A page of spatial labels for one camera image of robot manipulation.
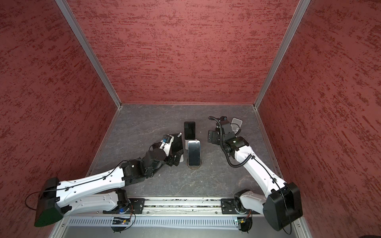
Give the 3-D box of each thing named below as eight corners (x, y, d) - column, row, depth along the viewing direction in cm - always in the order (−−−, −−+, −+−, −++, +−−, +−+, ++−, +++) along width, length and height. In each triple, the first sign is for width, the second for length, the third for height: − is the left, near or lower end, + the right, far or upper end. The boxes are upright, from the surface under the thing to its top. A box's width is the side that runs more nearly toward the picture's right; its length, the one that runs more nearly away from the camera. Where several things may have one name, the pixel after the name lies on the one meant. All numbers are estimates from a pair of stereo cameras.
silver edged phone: (187, 168, 89) (187, 159, 79) (188, 149, 97) (187, 140, 87) (200, 168, 89) (201, 159, 79) (199, 150, 97) (200, 140, 87)
